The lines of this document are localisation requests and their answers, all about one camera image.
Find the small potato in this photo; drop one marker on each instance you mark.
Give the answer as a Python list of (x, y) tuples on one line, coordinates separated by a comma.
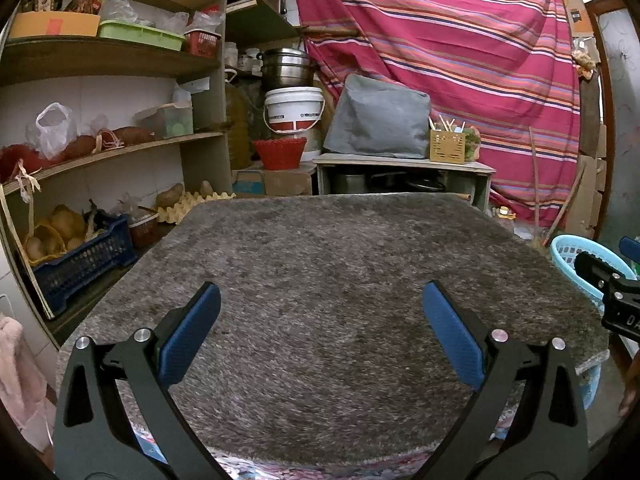
[(206, 188)]

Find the brown cardboard box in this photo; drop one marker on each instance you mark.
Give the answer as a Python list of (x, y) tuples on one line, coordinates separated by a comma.
[(289, 182)]

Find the wooden shelf unit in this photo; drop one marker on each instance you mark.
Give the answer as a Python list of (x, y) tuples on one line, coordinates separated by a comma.
[(115, 62)]

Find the small red basket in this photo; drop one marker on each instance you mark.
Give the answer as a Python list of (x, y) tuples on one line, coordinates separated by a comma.
[(202, 42)]

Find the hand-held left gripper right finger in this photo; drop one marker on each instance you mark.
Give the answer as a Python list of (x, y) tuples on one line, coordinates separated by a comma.
[(450, 330)]

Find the wooden utensil holder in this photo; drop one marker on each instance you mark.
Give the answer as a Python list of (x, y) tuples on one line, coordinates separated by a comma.
[(447, 146)]

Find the light blue plastic basket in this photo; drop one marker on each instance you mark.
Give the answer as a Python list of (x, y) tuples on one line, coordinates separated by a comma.
[(567, 255)]

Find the yellow oil jug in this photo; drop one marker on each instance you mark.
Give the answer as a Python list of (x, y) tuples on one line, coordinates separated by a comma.
[(239, 120)]

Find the steel pot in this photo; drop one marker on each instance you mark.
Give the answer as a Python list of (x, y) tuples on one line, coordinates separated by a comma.
[(285, 67)]

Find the egg tray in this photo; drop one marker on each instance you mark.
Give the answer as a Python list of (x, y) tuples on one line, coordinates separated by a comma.
[(200, 205)]

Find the sweet potato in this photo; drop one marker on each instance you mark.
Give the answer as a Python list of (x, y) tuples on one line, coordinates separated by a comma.
[(79, 147), (134, 135)]

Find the translucent plastic container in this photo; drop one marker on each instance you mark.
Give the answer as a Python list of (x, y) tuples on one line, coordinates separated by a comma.
[(167, 121)]

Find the red mesh bag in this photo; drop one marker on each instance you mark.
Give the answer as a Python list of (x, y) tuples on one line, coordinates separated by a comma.
[(17, 160)]

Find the blue cardboard box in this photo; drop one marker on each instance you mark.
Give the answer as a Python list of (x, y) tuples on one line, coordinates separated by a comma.
[(248, 183)]

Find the white plastic bucket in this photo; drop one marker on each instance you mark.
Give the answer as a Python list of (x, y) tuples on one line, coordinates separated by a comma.
[(292, 110)]

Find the white plastic bag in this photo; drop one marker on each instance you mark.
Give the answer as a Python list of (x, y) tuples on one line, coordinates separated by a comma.
[(52, 130)]

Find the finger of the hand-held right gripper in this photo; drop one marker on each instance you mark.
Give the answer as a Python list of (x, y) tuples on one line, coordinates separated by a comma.
[(597, 270), (630, 247)]

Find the dark blue plastic crate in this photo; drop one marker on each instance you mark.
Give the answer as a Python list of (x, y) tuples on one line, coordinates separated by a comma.
[(82, 265)]

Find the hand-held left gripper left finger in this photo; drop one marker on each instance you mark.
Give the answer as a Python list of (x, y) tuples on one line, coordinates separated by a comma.
[(192, 327)]

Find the yellow box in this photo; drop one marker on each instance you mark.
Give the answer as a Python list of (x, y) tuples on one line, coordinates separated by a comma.
[(55, 25)]

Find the grey cushion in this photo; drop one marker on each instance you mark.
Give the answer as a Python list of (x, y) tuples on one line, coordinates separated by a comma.
[(380, 115)]

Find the yellow mesh bag of potatoes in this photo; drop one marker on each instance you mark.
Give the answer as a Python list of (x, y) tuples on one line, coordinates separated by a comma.
[(57, 232)]

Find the green plastic tray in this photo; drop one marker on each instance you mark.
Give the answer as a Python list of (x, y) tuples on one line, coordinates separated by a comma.
[(140, 35)]

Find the wooden stick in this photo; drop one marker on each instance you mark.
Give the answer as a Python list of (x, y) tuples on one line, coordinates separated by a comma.
[(535, 175)]

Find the low wooden cabinet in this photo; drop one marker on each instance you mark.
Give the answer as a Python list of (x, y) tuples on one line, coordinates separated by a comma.
[(400, 167)]

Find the pink towel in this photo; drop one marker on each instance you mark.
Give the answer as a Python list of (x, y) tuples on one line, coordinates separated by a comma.
[(20, 365)]

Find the patterned blanket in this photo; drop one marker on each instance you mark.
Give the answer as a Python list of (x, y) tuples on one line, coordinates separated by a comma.
[(300, 467)]

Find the red plastic basket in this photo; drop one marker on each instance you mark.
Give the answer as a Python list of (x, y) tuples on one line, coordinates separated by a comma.
[(280, 154)]

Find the red striped cloth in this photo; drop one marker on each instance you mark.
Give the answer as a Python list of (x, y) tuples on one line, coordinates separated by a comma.
[(450, 50)]

